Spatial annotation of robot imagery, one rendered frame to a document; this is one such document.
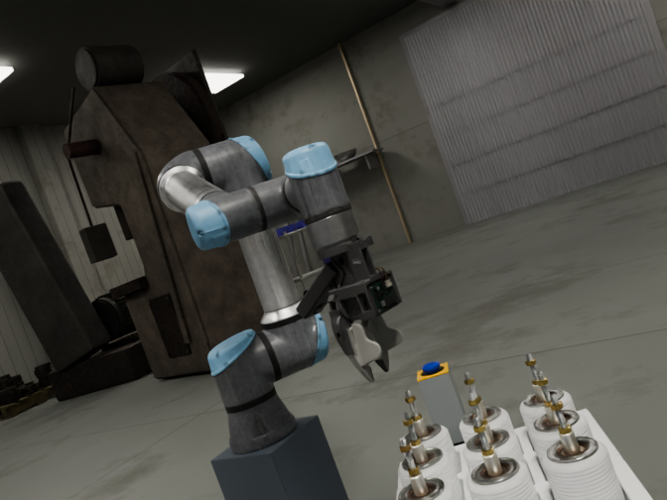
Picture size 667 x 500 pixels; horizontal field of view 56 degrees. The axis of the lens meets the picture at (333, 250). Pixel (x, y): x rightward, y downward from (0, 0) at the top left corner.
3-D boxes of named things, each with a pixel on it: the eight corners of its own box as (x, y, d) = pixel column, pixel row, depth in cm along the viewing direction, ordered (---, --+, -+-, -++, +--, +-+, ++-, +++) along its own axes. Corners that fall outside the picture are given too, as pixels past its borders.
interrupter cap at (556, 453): (576, 436, 97) (574, 432, 97) (610, 447, 90) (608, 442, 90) (537, 456, 95) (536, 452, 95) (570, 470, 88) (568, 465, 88)
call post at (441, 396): (465, 516, 134) (417, 382, 133) (464, 500, 141) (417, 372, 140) (497, 507, 133) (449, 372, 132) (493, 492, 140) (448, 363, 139)
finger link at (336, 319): (346, 357, 91) (332, 299, 92) (339, 358, 92) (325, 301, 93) (367, 349, 95) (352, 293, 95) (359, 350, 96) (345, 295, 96)
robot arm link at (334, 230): (295, 229, 94) (330, 217, 100) (306, 258, 94) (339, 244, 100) (330, 216, 89) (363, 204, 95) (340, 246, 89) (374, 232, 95)
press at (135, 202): (105, 404, 472) (-14, 93, 462) (206, 350, 569) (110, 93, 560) (223, 377, 403) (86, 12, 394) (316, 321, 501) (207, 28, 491)
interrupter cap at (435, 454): (430, 446, 113) (429, 443, 113) (452, 456, 106) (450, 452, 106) (395, 465, 111) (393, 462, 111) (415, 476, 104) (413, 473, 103)
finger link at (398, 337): (409, 369, 94) (384, 314, 93) (379, 372, 98) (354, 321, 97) (419, 358, 96) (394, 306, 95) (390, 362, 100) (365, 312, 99)
